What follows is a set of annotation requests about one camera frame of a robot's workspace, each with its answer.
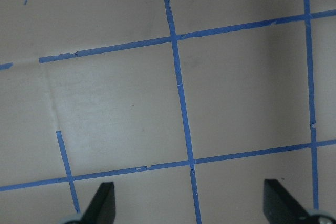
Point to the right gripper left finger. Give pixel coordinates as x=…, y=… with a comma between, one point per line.
x=102, y=208

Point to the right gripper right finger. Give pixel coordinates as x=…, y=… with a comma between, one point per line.
x=280, y=207

